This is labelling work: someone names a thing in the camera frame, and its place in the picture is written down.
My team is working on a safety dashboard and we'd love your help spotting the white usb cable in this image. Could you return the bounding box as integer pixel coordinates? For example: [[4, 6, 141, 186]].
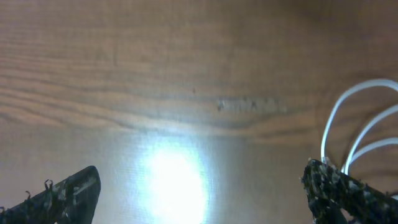
[[320, 78, 398, 200]]

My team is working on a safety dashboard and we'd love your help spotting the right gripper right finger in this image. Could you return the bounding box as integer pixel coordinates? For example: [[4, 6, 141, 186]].
[[301, 159, 397, 223]]

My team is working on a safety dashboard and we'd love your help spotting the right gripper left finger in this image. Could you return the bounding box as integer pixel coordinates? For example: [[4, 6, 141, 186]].
[[1, 166, 101, 224]]

